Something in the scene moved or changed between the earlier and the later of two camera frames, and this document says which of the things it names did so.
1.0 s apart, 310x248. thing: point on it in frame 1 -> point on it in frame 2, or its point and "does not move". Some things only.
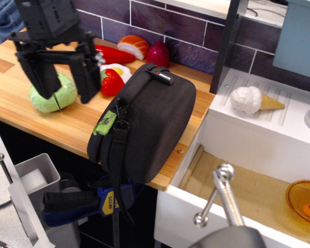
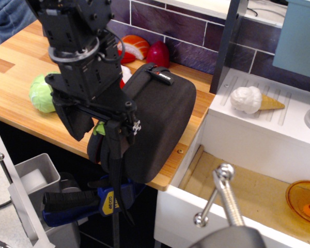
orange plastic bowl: [304, 198] does not move
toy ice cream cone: [250, 100] does not move
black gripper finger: [87, 76] -> [120, 136]
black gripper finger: [42, 72] -> [79, 122]
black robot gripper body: [53, 30] -> [91, 76]
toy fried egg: [123, 71] does not move
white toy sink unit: [255, 123] does not move
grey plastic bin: [39, 175] does not move
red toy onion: [158, 53] does not move
